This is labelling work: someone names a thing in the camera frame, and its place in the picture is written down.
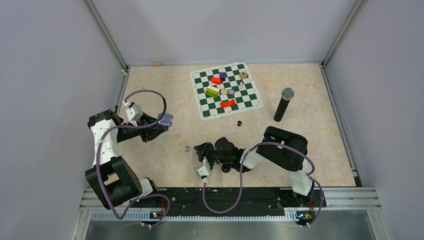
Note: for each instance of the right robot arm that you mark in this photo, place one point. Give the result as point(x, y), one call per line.
point(285, 149)

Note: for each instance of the red arch block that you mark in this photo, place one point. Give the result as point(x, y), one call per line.
point(227, 103)

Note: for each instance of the green white lego brick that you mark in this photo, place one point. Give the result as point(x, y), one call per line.
point(212, 91)

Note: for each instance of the purple block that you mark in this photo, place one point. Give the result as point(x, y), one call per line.
point(223, 76)

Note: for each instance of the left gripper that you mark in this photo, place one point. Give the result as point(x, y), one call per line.
point(153, 130)

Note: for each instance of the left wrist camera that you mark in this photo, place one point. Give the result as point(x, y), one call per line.
point(134, 112)

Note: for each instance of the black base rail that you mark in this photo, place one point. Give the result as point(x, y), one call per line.
point(232, 201)

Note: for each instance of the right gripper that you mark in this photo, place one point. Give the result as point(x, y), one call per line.
point(203, 150)

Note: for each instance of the cork stopper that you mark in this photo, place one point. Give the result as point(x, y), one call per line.
point(157, 64)

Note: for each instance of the black microphone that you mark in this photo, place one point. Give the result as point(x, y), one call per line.
point(286, 95)

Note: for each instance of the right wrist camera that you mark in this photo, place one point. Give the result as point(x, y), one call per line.
point(203, 170)

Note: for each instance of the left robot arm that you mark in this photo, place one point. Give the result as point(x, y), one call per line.
point(111, 178)

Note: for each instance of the poker chip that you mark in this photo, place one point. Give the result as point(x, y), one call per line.
point(231, 91)

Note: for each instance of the wooden cube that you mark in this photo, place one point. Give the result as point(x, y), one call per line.
point(243, 75)

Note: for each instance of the wooden cylinder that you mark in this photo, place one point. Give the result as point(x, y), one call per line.
point(224, 92)

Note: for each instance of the lavender earbud charging case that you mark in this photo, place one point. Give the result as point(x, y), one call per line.
point(166, 120)

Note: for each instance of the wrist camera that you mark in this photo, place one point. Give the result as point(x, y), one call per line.
point(203, 170)
point(134, 112)

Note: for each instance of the black earbud case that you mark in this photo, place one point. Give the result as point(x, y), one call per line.
point(226, 167)

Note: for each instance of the green white chessboard mat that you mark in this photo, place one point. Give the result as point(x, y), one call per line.
point(208, 107)

